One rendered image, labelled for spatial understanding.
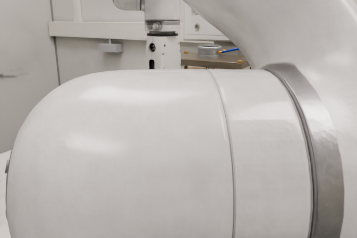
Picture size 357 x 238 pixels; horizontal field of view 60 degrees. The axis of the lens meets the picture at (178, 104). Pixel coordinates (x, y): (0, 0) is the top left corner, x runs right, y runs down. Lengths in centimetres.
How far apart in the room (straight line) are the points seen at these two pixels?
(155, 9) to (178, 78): 57
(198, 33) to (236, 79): 103
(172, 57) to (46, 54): 174
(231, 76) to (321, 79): 5
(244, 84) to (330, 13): 6
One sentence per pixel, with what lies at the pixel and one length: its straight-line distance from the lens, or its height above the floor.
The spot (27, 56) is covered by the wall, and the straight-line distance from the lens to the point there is 234.
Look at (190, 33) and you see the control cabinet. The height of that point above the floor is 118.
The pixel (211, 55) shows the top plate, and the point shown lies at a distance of 100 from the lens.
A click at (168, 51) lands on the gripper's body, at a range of 73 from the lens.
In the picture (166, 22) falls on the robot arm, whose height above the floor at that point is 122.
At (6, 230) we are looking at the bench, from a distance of 89.
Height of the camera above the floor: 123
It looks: 16 degrees down
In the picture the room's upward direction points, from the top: straight up
